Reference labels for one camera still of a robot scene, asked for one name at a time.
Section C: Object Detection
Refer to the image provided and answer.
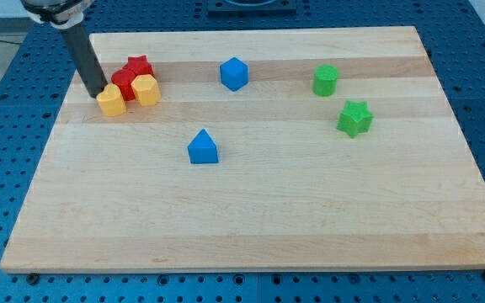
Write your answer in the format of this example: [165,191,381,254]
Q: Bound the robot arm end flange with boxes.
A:
[20,0,95,29]

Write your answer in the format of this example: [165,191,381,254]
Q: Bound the green star block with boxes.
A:
[337,100,374,138]

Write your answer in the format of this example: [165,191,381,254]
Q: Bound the red star block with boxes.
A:
[123,55,155,77]

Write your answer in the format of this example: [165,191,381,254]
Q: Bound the blue triangle block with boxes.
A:
[187,129,219,164]

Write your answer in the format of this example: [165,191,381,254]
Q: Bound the blue cube block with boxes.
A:
[220,57,249,92]

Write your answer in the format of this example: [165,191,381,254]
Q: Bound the light wooden board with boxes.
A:
[0,26,485,274]

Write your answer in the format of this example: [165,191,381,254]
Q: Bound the green cylinder block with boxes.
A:
[312,64,339,97]

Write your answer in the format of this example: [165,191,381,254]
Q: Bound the yellow hexagon block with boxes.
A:
[131,74,162,106]

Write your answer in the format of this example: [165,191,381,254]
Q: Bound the yellow heart block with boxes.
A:
[96,83,126,117]

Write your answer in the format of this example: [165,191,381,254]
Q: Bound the red cylinder block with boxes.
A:
[111,69,136,101]

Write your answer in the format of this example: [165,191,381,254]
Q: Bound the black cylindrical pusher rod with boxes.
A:
[59,23,108,98]

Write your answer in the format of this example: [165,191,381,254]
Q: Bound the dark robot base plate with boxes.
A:
[205,0,297,15]

